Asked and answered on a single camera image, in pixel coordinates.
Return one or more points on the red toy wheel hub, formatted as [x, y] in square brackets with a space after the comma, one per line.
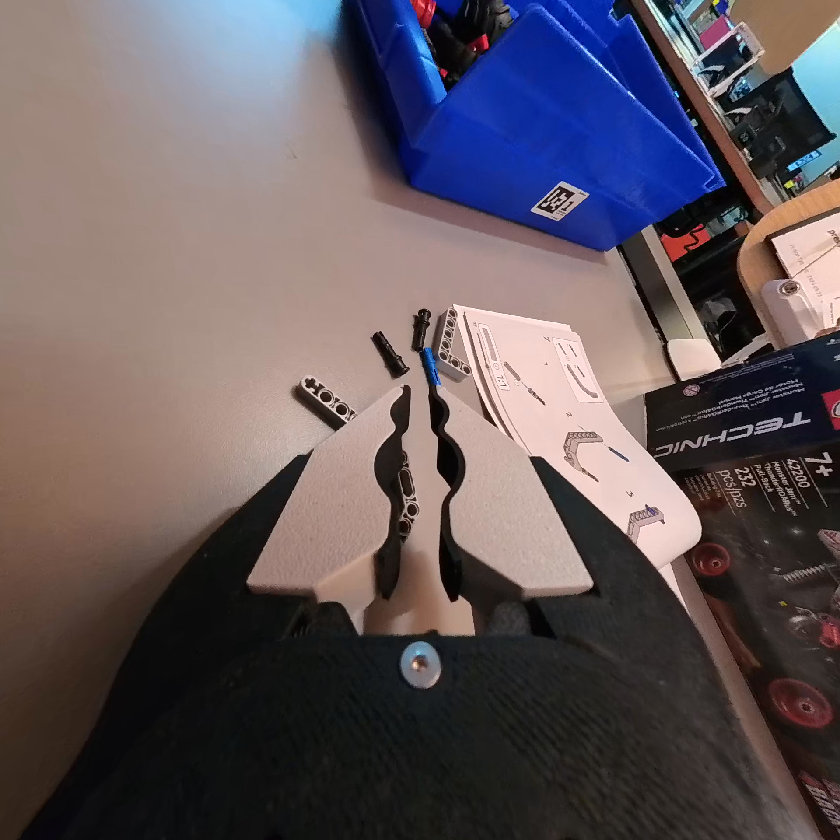
[423, 6]

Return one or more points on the light wooden round table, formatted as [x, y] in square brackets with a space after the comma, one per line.
[754, 256]

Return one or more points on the dark toy set box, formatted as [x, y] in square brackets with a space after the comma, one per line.
[754, 525]

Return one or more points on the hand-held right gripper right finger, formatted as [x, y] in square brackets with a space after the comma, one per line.
[515, 518]

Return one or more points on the white stand with screw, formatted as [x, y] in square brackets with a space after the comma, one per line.
[791, 308]

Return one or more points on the clear display case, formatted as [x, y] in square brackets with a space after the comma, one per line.
[728, 59]

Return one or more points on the grey L-shaped toy beam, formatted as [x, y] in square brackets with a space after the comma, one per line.
[446, 341]

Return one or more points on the framed paper sign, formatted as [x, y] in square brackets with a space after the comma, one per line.
[814, 253]

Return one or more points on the beige chair back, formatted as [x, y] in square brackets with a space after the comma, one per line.
[781, 29]

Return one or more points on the black toy pin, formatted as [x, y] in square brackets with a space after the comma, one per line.
[390, 354]
[421, 328]

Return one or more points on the white flat board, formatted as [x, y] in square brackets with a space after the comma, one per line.
[695, 354]

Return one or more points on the black display box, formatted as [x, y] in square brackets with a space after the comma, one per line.
[778, 121]

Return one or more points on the grey angled toy beam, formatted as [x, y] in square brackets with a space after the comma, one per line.
[408, 499]

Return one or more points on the plain blue plastic bin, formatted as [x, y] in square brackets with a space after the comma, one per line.
[646, 65]

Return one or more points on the blue plastic bin with tag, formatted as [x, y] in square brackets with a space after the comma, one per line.
[525, 144]

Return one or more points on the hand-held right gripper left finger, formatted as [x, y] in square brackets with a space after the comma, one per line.
[325, 505]

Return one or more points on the grey straight toy beam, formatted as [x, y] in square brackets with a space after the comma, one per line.
[323, 396]

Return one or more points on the blue toy pin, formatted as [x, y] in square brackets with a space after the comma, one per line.
[430, 367]

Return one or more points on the white instruction booklet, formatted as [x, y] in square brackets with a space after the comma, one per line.
[558, 407]

